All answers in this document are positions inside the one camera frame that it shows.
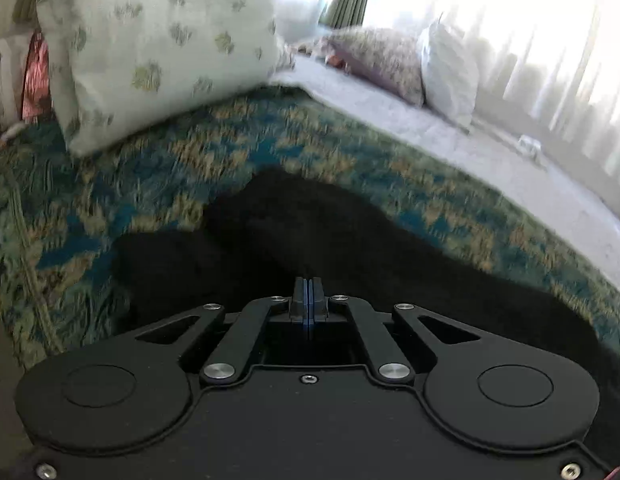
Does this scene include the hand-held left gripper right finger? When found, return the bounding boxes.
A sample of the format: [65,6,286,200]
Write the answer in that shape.
[309,276,483,386]

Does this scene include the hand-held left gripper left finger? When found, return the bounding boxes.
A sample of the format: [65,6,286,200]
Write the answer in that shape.
[135,276,309,386]

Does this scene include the black pants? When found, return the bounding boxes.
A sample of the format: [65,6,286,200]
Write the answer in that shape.
[112,167,620,411]

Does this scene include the teal gold patterned blanket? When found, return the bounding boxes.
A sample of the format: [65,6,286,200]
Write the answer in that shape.
[0,85,620,371]

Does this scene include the white bed sheet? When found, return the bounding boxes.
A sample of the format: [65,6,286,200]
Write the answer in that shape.
[270,52,620,286]

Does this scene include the purple patterned pillow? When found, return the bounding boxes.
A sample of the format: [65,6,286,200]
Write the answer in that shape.
[295,26,425,107]

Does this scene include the plain white pillow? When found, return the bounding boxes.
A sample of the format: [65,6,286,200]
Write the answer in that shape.
[420,19,480,133]

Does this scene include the small rolled white cloth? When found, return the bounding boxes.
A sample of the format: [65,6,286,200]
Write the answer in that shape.
[517,135,543,161]

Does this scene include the pale green floral pillow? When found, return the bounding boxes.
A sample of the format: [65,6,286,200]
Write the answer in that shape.
[36,0,296,157]

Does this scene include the pink patterned cloth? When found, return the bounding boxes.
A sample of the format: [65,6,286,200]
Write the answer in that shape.
[21,30,52,120]

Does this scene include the white sheer curtain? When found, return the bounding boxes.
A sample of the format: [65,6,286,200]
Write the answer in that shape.
[370,0,620,181]

